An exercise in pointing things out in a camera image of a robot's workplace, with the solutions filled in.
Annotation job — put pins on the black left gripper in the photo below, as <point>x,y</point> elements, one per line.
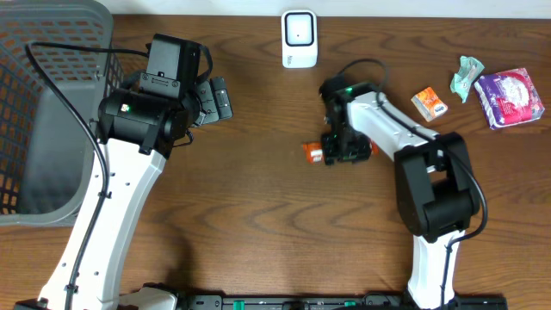
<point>213,101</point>

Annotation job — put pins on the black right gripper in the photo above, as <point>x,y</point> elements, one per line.
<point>342,146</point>

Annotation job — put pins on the red snack bar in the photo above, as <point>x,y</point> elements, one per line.
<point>317,153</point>

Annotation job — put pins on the orange snack packet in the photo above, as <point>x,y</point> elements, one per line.
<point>429,105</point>

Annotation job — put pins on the teal wrapper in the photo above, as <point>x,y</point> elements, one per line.
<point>470,69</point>

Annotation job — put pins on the purple snack packet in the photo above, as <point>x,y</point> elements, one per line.
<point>508,98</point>

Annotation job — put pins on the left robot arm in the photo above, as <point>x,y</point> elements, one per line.
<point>139,124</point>

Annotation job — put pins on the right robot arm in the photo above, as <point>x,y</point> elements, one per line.
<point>436,195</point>

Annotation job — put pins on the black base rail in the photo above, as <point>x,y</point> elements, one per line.
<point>344,302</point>

